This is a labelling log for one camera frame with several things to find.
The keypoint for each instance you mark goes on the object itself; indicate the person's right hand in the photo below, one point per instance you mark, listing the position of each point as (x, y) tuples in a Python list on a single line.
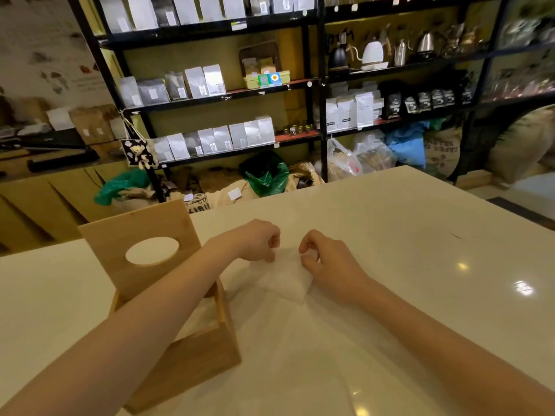
[(336, 272)]

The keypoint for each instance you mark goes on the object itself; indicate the person's left hand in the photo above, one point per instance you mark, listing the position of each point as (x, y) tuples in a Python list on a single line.
[(251, 240)]

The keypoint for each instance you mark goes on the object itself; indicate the white napkin stack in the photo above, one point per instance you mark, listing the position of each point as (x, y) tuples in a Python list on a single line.
[(284, 277)]

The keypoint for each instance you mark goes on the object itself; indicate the wooden box with holed lid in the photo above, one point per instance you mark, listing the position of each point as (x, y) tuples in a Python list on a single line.
[(195, 359)]

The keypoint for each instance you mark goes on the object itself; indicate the person's left forearm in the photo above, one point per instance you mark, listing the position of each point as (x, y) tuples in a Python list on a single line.
[(121, 337)]

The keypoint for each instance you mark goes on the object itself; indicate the person's right forearm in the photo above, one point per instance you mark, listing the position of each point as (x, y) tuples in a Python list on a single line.
[(455, 355)]

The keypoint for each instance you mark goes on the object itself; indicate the dark green plastic bag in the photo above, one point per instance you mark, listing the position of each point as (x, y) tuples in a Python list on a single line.
[(266, 175)]

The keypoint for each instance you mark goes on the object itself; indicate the row of white pouches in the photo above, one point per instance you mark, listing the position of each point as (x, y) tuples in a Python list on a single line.
[(234, 134)]

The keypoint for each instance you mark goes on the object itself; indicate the row of small glass jars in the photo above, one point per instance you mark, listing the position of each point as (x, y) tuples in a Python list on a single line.
[(297, 129)]

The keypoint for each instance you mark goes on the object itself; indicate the black white teddy bear bag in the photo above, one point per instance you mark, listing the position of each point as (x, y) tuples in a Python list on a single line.
[(138, 153)]

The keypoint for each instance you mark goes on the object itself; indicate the teal plastic bag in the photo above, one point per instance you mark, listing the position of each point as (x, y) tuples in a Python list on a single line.
[(119, 186)]

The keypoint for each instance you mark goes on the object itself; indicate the blue plastic bag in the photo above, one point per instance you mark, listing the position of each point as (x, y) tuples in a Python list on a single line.
[(407, 147)]

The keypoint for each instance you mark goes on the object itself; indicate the group of white coffee bags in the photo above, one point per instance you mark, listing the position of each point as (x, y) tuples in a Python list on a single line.
[(347, 112)]

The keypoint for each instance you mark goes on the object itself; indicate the printed burlap sack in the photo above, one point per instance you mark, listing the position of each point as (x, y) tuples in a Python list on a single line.
[(442, 153)]

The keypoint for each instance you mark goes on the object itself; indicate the green and blue card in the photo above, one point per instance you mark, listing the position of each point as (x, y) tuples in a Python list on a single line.
[(274, 78)]

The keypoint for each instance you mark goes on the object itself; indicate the white foil pouch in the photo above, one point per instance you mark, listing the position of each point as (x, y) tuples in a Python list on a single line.
[(214, 80), (196, 82)]

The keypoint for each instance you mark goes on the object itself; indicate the dark grey foil pouch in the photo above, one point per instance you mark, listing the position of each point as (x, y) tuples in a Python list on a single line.
[(175, 86)]

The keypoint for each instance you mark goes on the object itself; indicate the small white paper bag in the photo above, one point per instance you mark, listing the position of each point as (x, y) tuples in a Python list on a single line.
[(118, 129)]

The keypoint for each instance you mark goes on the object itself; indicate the wide dark grey pouch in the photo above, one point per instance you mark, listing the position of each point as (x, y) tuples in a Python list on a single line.
[(151, 93)]

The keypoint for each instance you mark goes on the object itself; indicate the row of black coffee bags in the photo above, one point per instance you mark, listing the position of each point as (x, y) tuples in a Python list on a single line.
[(393, 103)]

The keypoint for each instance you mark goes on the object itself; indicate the brown paper bag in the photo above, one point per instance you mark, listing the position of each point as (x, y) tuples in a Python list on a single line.
[(108, 123), (86, 127)]

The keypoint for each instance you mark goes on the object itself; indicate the silver foil pouch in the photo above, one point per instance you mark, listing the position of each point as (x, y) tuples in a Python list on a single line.
[(130, 93)]

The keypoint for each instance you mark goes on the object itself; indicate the dark wooden tray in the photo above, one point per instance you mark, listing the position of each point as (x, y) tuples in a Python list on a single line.
[(260, 47)]

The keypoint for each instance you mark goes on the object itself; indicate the black gooseneck kettle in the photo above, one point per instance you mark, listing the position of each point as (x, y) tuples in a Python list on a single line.
[(339, 56)]

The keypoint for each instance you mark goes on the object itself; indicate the black heat sealer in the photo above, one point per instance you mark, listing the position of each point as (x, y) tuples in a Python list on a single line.
[(60, 162)]

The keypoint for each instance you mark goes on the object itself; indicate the wooden counter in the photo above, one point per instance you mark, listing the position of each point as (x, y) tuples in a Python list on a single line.
[(43, 203)]

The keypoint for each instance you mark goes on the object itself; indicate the white gooseneck kettle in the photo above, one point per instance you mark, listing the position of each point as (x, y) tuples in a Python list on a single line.
[(373, 51)]

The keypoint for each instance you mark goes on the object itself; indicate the large burlap sack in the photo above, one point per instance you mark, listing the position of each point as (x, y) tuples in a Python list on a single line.
[(520, 145)]

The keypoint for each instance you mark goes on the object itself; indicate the flat white paper bag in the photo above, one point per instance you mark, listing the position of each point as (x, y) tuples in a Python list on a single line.
[(60, 119)]

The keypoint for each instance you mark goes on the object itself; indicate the slim steel bottle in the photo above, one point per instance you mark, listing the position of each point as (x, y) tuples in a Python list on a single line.
[(400, 54)]

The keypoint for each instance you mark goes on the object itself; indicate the row of silver pouches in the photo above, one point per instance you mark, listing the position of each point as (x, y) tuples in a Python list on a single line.
[(186, 8)]

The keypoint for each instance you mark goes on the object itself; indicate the steel kettle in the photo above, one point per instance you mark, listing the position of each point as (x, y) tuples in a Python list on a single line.
[(426, 43)]

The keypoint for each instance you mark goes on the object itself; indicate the brass coffee pot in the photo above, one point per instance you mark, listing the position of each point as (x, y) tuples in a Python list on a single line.
[(464, 41)]

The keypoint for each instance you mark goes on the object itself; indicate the row of clear glassware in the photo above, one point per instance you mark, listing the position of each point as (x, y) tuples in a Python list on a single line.
[(520, 82)]

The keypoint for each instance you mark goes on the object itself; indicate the row of glass cups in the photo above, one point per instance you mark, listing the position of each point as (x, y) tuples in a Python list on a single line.
[(524, 30)]

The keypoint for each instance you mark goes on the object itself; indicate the wall poster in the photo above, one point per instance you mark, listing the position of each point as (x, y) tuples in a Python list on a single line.
[(43, 38)]

